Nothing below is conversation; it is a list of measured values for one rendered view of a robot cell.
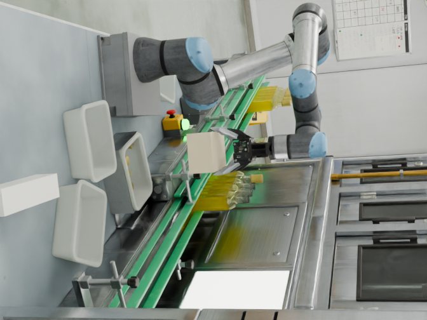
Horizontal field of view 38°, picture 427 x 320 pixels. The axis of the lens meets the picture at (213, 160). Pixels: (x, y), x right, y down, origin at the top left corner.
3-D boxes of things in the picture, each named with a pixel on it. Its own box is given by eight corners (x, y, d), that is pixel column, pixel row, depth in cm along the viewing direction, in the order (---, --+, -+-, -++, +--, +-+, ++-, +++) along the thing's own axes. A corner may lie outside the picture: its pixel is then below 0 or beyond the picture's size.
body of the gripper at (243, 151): (229, 138, 181) (270, 135, 177) (236, 137, 189) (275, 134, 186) (231, 164, 181) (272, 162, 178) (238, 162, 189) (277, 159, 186)
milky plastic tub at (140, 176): (112, 214, 199) (137, 214, 197) (96, 151, 191) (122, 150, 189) (131, 191, 215) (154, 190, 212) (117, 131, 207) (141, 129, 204)
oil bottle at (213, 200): (180, 212, 226) (236, 210, 220) (176, 199, 224) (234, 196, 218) (183, 205, 231) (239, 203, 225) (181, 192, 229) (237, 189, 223)
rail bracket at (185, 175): (170, 206, 215) (204, 205, 212) (161, 162, 209) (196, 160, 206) (173, 202, 218) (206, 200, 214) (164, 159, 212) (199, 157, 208)
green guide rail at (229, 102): (169, 179, 216) (191, 178, 214) (169, 176, 216) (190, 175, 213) (253, 57, 372) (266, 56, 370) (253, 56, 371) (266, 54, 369)
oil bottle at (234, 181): (188, 198, 236) (242, 196, 230) (185, 185, 234) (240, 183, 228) (192, 192, 241) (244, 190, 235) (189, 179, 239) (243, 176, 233)
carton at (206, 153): (186, 134, 183) (210, 132, 181) (201, 132, 199) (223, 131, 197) (189, 173, 184) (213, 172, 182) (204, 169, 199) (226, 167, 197)
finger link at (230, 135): (210, 120, 184) (236, 136, 182) (215, 120, 190) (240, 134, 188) (204, 129, 184) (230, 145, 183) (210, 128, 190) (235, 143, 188)
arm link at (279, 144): (289, 133, 185) (291, 160, 185) (274, 134, 186) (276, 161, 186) (285, 134, 177) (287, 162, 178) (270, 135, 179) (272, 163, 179)
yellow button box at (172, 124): (163, 136, 251) (180, 135, 249) (160, 119, 248) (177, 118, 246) (168, 131, 257) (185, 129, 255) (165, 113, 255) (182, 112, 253)
